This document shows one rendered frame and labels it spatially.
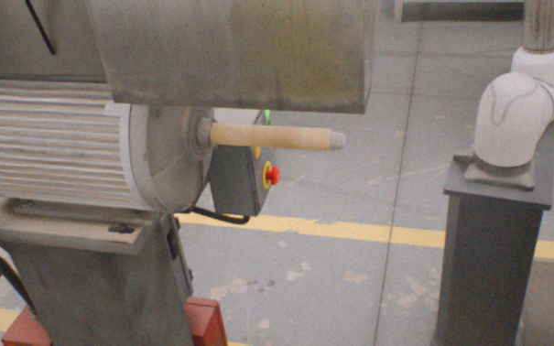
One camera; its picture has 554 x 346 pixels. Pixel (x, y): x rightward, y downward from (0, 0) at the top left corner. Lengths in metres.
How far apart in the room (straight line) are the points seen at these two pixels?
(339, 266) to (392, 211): 0.42
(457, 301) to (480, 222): 0.34
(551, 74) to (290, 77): 1.20
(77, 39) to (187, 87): 0.20
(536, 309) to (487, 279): 0.50
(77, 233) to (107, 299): 0.17
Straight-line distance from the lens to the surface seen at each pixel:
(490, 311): 1.99
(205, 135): 0.89
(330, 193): 2.80
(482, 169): 1.72
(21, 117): 0.93
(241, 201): 1.23
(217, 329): 1.54
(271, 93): 0.66
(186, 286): 1.45
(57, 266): 1.11
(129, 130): 0.82
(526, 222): 1.74
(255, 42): 0.63
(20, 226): 1.06
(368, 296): 2.32
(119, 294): 1.10
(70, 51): 0.85
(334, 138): 0.85
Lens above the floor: 1.71
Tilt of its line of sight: 36 degrees down
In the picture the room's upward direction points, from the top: 6 degrees counter-clockwise
